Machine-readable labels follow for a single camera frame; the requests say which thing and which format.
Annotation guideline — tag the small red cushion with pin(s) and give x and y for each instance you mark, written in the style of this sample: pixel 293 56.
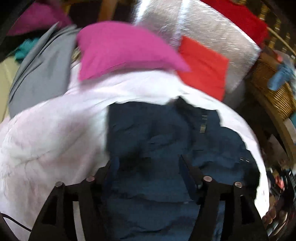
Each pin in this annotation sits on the small red cushion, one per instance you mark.
pixel 208 68

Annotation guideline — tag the wicker basket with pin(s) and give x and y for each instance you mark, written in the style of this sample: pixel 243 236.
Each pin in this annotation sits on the wicker basket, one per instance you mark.
pixel 281 99

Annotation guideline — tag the maroon fleece garment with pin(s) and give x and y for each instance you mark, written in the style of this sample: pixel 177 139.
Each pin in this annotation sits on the maroon fleece garment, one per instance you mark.
pixel 40 15

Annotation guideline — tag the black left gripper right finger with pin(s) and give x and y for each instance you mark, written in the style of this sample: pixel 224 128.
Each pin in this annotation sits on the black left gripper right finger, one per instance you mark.
pixel 241 220

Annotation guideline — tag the blue cloth in basket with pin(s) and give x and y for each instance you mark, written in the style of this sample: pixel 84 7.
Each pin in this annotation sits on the blue cloth in basket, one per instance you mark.
pixel 285 73

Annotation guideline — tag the teal cloth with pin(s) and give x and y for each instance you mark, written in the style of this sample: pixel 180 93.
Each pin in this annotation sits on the teal cloth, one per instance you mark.
pixel 23 49

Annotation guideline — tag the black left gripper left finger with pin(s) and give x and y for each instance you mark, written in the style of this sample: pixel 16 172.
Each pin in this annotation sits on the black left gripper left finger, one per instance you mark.
pixel 56 219

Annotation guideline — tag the magenta pillow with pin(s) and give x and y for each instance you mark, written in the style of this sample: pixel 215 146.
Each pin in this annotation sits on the magenta pillow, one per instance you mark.
pixel 110 45

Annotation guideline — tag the silver foil insulation mat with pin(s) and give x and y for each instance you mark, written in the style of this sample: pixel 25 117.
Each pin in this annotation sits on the silver foil insulation mat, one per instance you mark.
pixel 173 19

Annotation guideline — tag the large red pillow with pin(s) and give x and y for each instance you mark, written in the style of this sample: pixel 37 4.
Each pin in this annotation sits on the large red pillow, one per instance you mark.
pixel 241 16

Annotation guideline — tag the navy blue quilted jacket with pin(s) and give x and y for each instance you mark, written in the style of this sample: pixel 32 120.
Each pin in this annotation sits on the navy blue quilted jacket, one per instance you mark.
pixel 149 200

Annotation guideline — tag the pale pink bed blanket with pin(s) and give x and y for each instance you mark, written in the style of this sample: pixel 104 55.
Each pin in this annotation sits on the pale pink bed blanket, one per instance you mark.
pixel 64 139

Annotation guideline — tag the grey cloth garment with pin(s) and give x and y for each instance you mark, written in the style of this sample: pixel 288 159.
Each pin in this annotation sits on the grey cloth garment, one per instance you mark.
pixel 45 71

